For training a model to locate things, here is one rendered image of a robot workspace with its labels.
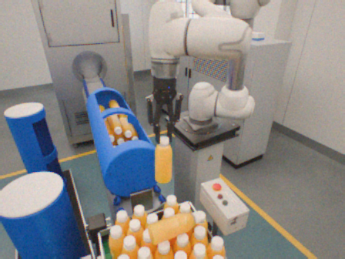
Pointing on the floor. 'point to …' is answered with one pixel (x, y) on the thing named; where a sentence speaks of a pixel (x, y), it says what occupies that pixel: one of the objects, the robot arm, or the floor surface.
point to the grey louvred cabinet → (269, 80)
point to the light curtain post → (128, 62)
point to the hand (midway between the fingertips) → (163, 132)
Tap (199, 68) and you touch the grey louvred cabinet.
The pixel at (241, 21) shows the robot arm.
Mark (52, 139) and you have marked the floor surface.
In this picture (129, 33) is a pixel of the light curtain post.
